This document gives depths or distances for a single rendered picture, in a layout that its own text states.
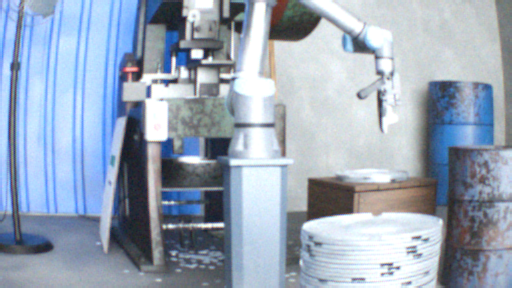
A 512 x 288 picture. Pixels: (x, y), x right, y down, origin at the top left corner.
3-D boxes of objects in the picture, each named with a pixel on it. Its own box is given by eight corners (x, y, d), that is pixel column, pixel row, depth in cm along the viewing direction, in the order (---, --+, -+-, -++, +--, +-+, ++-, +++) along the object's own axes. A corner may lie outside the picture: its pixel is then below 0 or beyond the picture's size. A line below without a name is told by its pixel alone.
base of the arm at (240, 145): (287, 158, 175) (287, 122, 174) (234, 159, 171) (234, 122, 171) (272, 156, 189) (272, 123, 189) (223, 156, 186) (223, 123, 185)
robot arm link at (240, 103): (237, 122, 173) (237, 74, 172) (229, 123, 186) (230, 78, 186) (279, 122, 175) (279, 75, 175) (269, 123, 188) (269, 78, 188)
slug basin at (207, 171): (249, 186, 241) (249, 160, 241) (165, 188, 228) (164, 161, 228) (220, 179, 272) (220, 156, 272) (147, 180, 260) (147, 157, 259)
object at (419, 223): (435, 214, 122) (435, 210, 122) (449, 236, 94) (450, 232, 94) (311, 218, 128) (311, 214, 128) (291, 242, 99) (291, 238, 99)
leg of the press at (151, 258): (169, 273, 214) (167, 28, 211) (140, 273, 209) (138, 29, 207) (127, 232, 299) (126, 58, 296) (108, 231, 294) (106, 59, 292)
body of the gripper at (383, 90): (402, 106, 198) (400, 72, 198) (379, 105, 198) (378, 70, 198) (397, 107, 206) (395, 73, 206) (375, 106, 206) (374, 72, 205)
